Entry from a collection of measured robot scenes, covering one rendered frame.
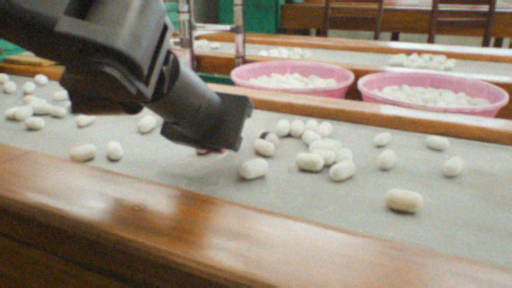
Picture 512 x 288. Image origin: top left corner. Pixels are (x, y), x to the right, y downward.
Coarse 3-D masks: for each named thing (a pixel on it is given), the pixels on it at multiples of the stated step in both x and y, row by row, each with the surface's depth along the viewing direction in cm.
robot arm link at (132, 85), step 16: (160, 48) 34; (96, 64) 28; (112, 64) 28; (160, 64) 34; (64, 80) 36; (80, 80) 36; (96, 80) 29; (112, 80) 29; (128, 80) 30; (144, 80) 32; (80, 96) 38; (96, 96) 37; (112, 96) 33; (128, 96) 32; (144, 96) 32; (80, 112) 40; (96, 112) 39; (112, 112) 38; (128, 112) 38
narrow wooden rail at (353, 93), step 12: (168, 48) 117; (204, 60) 109; (216, 60) 107; (228, 60) 106; (252, 60) 103; (264, 60) 101; (276, 60) 100; (288, 60) 100; (300, 60) 100; (312, 60) 100; (216, 72) 108; (228, 72) 107; (300, 72) 98; (360, 72) 92; (372, 72) 91; (432, 72) 88; (444, 72) 88; (432, 84) 86; (444, 84) 85; (492, 84) 81; (504, 84) 80; (348, 96) 95; (360, 96) 94; (504, 108) 82
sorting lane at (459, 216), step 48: (0, 96) 79; (48, 96) 79; (48, 144) 56; (96, 144) 56; (144, 144) 56; (288, 144) 56; (480, 144) 56; (240, 192) 43; (288, 192) 43; (336, 192) 43; (384, 192) 43; (432, 192) 43; (480, 192) 43; (432, 240) 35; (480, 240) 35
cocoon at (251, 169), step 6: (246, 162) 45; (252, 162) 45; (258, 162) 46; (264, 162) 46; (240, 168) 45; (246, 168) 45; (252, 168) 45; (258, 168) 45; (264, 168) 46; (240, 174) 45; (246, 174) 45; (252, 174) 45; (258, 174) 46; (264, 174) 46
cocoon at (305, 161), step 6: (300, 156) 48; (306, 156) 47; (312, 156) 47; (318, 156) 47; (300, 162) 47; (306, 162) 47; (312, 162) 47; (318, 162) 47; (300, 168) 48; (306, 168) 48; (312, 168) 47; (318, 168) 47
